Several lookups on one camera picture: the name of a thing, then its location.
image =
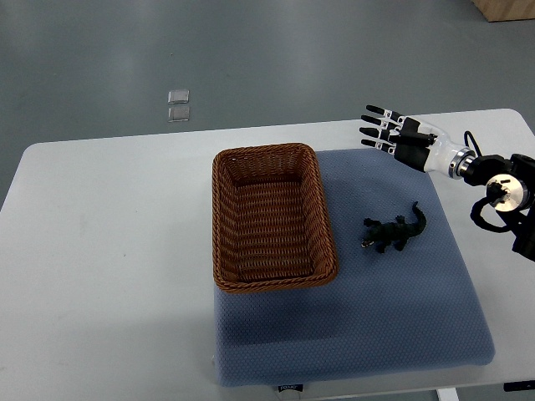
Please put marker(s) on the wooden box corner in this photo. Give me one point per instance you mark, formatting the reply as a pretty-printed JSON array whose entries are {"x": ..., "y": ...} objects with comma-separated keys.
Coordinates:
[{"x": 505, "y": 10}]

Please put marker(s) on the lower floor socket plate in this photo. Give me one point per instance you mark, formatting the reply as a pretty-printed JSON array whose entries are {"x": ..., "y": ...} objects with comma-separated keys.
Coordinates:
[{"x": 179, "y": 113}]

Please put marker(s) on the black table control panel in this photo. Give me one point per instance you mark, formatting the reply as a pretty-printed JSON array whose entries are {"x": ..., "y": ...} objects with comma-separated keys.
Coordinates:
[{"x": 526, "y": 385}]

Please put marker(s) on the floor socket plate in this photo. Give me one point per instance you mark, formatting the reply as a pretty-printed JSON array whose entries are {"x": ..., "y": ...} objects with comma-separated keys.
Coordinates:
[
  {"x": 178, "y": 96},
  {"x": 179, "y": 113}
]

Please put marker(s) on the blue mesh cushion mat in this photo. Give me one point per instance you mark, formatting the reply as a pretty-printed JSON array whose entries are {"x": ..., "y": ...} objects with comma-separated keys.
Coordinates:
[{"x": 408, "y": 310}]

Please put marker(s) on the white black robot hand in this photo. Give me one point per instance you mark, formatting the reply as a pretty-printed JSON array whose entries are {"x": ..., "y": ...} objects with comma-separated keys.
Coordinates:
[{"x": 414, "y": 142}]

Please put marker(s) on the white table leg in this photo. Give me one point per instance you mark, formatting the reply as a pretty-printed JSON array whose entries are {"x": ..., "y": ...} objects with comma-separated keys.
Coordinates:
[{"x": 447, "y": 394}]

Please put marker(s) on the brown wicker basket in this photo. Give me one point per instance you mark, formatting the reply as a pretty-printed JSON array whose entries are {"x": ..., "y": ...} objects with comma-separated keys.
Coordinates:
[{"x": 270, "y": 222}]

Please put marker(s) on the dark toy crocodile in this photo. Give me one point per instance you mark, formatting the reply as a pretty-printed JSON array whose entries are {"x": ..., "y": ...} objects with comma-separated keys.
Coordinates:
[{"x": 395, "y": 233}]

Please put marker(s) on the upper floor socket plate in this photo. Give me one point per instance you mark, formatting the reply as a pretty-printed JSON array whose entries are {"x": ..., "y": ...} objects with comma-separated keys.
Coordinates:
[{"x": 178, "y": 96}]

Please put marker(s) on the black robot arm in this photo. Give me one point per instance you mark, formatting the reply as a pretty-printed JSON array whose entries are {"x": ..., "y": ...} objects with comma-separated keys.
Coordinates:
[{"x": 509, "y": 190}]

